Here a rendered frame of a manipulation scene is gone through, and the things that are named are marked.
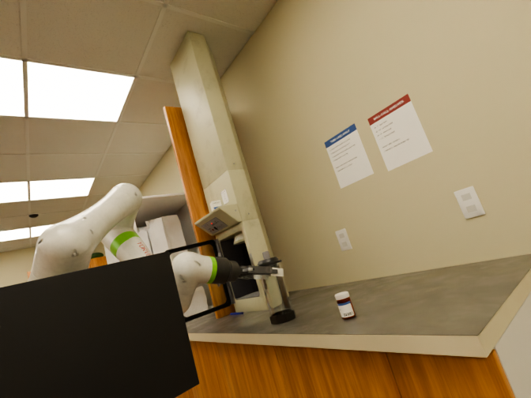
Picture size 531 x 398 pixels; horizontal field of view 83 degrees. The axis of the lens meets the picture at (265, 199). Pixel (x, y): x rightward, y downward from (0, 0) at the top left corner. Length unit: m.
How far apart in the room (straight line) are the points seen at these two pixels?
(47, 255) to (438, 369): 0.94
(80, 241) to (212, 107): 1.17
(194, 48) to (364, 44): 1.00
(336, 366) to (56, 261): 0.80
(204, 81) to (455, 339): 1.70
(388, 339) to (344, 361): 0.20
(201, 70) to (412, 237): 1.48
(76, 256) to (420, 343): 0.84
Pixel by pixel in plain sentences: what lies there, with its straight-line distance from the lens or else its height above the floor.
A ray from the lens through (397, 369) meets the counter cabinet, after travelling 0.87.
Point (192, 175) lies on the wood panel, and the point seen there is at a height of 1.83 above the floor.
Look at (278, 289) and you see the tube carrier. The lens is 1.19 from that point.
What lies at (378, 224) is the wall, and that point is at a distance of 1.57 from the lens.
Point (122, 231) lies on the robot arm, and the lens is 1.31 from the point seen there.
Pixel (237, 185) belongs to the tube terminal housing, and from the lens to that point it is 1.67.
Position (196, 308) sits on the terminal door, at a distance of 1.78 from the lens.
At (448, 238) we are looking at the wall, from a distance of 1.45.
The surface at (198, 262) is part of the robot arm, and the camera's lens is 1.01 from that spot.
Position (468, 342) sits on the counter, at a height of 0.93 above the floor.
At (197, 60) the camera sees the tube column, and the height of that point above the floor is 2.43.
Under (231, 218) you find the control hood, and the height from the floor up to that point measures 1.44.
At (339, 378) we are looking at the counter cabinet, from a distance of 1.00.
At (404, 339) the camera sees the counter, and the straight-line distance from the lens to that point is 0.78.
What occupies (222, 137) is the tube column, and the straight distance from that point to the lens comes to 1.77.
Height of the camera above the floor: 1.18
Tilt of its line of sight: 11 degrees up
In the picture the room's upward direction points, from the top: 17 degrees counter-clockwise
